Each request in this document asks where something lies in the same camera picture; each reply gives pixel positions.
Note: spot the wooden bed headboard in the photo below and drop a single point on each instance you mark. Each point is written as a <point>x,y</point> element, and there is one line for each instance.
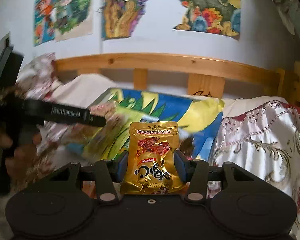
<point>165,62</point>

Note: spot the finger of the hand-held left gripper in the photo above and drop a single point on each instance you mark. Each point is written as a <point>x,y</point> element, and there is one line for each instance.
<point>65,115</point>

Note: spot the rice cracker packet red print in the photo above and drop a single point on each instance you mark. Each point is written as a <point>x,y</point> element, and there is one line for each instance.
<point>107,110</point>

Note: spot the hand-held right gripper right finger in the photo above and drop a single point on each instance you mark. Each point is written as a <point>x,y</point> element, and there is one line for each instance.
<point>180,166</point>

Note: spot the person's left hand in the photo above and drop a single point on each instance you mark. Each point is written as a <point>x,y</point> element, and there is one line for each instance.
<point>22,160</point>

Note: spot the grey metal tray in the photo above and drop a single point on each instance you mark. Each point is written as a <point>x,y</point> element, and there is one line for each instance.
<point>100,98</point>

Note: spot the blue cartoon wall poster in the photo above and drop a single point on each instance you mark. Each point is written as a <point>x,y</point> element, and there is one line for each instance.
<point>45,20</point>

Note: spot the cream pillow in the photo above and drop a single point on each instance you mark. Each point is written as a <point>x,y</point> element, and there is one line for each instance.
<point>85,85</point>

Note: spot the patterned hanging cloth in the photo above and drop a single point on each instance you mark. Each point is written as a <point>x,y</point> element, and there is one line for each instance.
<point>285,12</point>

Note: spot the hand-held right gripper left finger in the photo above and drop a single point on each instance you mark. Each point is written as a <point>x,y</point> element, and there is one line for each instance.
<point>122,167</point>

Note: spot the colourful drawing sheet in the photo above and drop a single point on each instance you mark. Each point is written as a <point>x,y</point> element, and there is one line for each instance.
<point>152,105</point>

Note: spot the gold snack packet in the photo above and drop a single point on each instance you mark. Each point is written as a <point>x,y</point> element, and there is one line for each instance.
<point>152,155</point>

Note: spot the dark green wall poster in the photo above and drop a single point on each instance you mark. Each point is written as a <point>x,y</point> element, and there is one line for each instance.
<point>207,7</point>

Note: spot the beige cartoon wall poster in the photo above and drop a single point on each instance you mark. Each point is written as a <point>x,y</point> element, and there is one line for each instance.
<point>72,7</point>

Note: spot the yellow and blue wall poster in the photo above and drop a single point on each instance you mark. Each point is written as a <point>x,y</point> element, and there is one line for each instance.
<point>130,7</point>

